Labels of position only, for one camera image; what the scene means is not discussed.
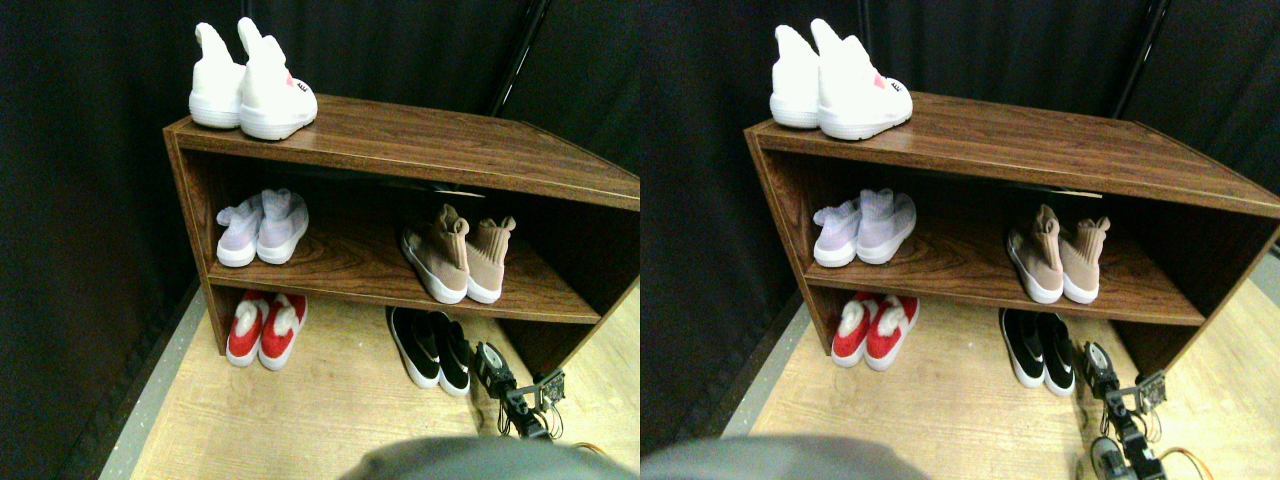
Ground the white shoe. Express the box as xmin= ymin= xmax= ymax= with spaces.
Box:
xmin=189 ymin=22 xmax=247 ymax=130
xmin=810 ymin=18 xmax=913 ymax=141
xmin=237 ymin=17 xmax=319 ymax=141
xmin=769 ymin=25 xmax=821 ymax=130

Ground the brown shoe rack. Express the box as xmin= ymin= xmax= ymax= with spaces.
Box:
xmin=743 ymin=92 xmax=1280 ymax=376
xmin=164 ymin=94 xmax=640 ymax=376

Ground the red shoe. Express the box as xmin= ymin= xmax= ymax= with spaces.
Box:
xmin=258 ymin=293 xmax=308 ymax=372
xmin=864 ymin=294 xmax=920 ymax=372
xmin=226 ymin=291 xmax=271 ymax=368
xmin=831 ymin=293 xmax=877 ymax=368

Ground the lilac shoe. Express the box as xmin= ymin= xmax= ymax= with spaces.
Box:
xmin=216 ymin=196 xmax=265 ymax=268
xmin=813 ymin=199 xmax=861 ymax=268
xmin=256 ymin=189 xmax=310 ymax=265
xmin=856 ymin=189 xmax=917 ymax=265

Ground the black shoe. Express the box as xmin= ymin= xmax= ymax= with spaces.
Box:
xmin=430 ymin=311 xmax=473 ymax=398
xmin=1036 ymin=312 xmax=1077 ymax=397
xmin=386 ymin=307 xmax=442 ymax=390
xmin=999 ymin=308 xmax=1047 ymax=389

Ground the tan shoe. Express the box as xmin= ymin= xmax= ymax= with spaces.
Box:
xmin=401 ymin=205 xmax=471 ymax=305
xmin=1060 ymin=216 xmax=1111 ymax=305
xmin=465 ymin=216 xmax=517 ymax=305
xmin=1007 ymin=205 xmax=1065 ymax=305

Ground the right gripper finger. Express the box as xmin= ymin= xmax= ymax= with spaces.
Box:
xmin=472 ymin=341 xmax=516 ymax=394
xmin=1082 ymin=341 xmax=1122 ymax=396

